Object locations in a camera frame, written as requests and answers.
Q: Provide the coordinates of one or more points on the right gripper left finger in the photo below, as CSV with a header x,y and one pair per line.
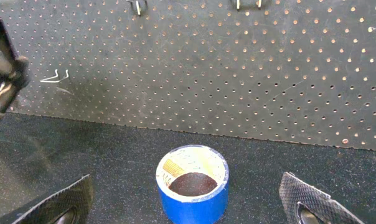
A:
x,y
66,202

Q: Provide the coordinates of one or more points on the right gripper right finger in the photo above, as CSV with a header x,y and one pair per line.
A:
x,y
303,193

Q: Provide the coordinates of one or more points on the roll of blue tape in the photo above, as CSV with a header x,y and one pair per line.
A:
x,y
194,211

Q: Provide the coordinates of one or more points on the black pegboard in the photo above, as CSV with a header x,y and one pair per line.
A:
x,y
206,77

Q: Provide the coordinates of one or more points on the metal hook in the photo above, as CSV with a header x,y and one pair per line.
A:
x,y
237,4
51,81
138,7

